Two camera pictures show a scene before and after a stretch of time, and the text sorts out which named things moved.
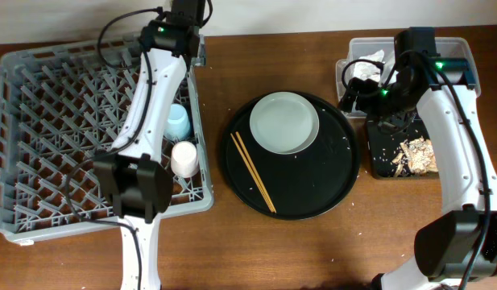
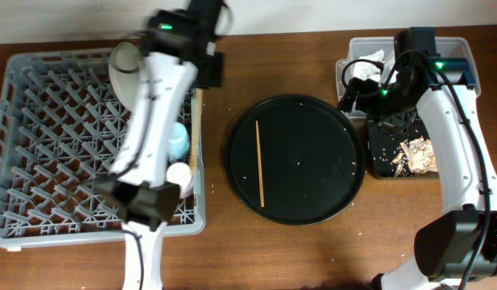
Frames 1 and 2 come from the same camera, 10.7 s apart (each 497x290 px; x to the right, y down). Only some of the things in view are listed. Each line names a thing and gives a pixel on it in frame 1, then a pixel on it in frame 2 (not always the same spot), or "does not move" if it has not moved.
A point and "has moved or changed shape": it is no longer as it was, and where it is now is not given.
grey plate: x=283 y=123 → x=126 y=64
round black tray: x=299 y=185 does not move
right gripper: x=366 y=104 does not move
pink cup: x=184 y=163 → x=180 y=173
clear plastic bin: x=450 y=47 does not move
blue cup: x=178 y=124 has moved or changed shape
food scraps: x=417 y=157 does not move
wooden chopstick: x=241 y=152 → x=196 y=133
